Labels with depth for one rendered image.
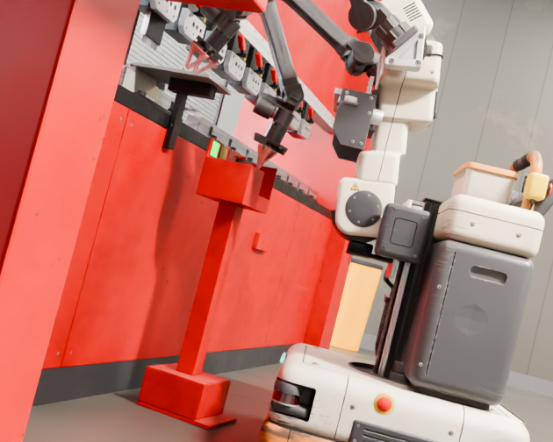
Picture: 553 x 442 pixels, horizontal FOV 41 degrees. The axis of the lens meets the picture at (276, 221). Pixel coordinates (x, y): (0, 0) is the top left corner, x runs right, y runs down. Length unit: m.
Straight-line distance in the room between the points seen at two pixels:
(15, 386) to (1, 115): 0.15
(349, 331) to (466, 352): 3.70
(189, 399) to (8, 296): 1.84
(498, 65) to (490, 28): 0.32
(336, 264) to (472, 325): 2.37
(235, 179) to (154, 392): 0.68
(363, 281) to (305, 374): 3.72
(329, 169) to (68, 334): 2.58
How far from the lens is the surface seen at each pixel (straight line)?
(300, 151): 4.43
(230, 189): 2.21
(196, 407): 2.23
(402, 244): 2.01
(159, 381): 2.28
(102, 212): 2.07
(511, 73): 6.61
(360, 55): 2.46
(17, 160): 0.41
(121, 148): 2.09
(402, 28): 2.06
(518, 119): 6.53
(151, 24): 2.41
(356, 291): 5.60
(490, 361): 1.99
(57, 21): 0.42
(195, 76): 2.23
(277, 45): 2.44
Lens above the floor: 0.52
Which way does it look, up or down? 3 degrees up
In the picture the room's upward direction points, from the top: 14 degrees clockwise
